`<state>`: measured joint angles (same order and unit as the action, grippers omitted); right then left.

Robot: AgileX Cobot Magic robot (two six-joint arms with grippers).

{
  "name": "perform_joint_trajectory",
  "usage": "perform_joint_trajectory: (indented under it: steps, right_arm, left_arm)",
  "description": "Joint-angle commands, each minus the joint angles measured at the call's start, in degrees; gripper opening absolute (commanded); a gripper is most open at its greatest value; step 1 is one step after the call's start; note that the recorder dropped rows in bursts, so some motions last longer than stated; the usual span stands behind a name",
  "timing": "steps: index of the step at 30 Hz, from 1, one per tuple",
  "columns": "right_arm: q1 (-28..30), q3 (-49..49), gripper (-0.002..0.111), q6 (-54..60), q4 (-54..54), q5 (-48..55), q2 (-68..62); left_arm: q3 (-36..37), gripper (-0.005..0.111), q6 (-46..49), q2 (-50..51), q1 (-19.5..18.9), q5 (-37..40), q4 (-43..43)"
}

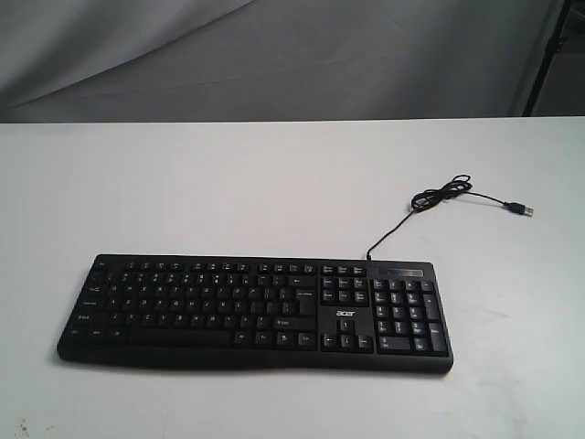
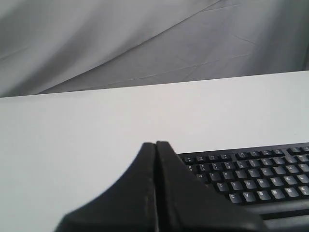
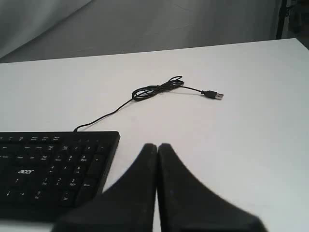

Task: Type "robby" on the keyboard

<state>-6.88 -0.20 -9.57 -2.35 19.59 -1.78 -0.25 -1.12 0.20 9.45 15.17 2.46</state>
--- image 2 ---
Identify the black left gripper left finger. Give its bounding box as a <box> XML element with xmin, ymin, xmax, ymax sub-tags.
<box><xmin>56</xmin><ymin>143</ymin><xmax>157</xmax><ymax>232</ymax></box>

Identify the black acer keyboard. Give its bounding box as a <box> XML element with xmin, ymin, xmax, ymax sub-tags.
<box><xmin>179</xmin><ymin>143</ymin><xmax>309</xmax><ymax>219</ymax></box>

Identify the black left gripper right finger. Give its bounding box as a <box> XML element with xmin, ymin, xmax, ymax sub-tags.
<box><xmin>155</xmin><ymin>141</ymin><xmax>268</xmax><ymax>232</ymax></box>

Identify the grey backdrop cloth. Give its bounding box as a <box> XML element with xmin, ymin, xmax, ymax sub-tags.
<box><xmin>0</xmin><ymin>0</ymin><xmax>309</xmax><ymax>97</ymax></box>

